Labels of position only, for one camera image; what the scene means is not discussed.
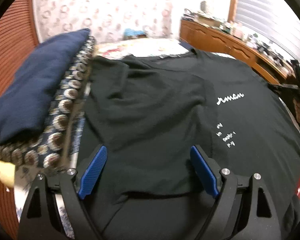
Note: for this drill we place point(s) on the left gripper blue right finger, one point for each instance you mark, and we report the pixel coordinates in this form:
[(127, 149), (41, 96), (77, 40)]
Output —
[(206, 169)]

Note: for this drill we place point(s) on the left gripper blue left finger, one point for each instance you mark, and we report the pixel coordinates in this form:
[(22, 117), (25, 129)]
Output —
[(89, 170)]

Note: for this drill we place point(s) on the black Superman t-shirt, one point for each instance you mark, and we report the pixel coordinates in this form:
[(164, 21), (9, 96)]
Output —
[(150, 111)]

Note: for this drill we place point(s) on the folded circle patterned garment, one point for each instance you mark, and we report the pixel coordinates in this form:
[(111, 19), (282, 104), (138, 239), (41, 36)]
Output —
[(45, 149)]

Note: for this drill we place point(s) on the yellow pillow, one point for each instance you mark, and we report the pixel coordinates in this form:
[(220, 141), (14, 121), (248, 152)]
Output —
[(7, 174)]

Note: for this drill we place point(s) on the grey window roller blind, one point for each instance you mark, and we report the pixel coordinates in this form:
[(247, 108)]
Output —
[(273, 19)]

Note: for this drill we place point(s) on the folded navy blue garment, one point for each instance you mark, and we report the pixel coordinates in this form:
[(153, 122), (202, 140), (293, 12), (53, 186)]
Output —
[(25, 104)]

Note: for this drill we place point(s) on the wooden sideboard cabinet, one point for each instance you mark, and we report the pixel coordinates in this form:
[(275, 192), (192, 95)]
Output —
[(208, 39)]

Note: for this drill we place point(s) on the floral bed cover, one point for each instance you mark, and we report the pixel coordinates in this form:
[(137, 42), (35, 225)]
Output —
[(50, 203)]

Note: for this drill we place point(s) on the blue item at bed head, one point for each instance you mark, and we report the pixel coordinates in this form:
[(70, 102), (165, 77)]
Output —
[(130, 34)]

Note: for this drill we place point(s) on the circle patterned sheer curtain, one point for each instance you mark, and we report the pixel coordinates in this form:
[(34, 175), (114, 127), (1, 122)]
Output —
[(107, 19)]

